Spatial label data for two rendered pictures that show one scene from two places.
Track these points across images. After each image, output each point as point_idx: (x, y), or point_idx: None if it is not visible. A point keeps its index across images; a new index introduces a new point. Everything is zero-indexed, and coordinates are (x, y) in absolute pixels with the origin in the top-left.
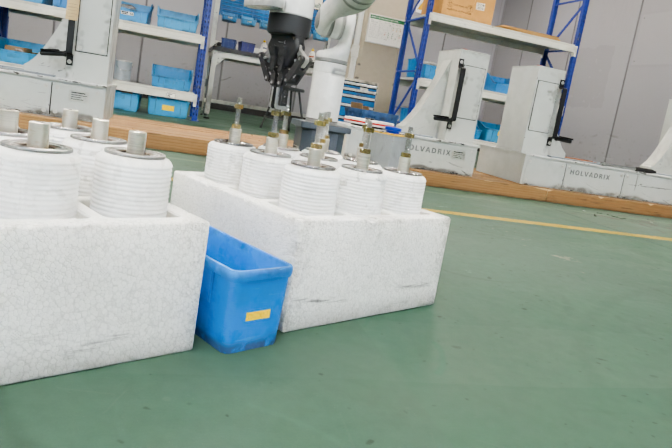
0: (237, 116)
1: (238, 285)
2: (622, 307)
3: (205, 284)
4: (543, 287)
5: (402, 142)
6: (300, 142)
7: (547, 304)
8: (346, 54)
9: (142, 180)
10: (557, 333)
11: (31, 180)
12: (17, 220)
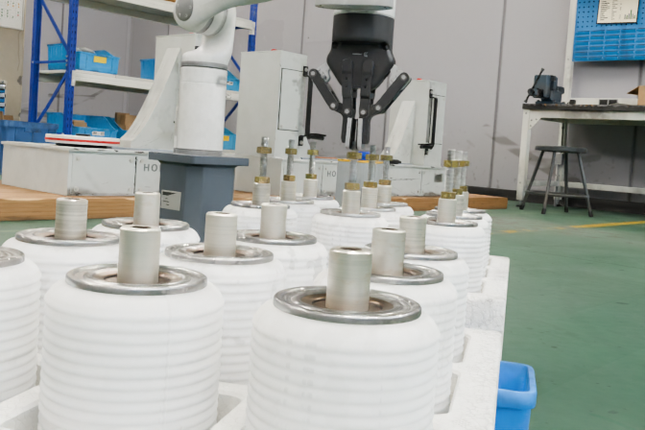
0: (265, 165)
1: (530, 412)
2: (592, 320)
3: None
4: (513, 317)
5: (379, 170)
6: (185, 186)
7: (554, 335)
8: (230, 56)
9: (465, 292)
10: (622, 365)
11: (446, 332)
12: (461, 407)
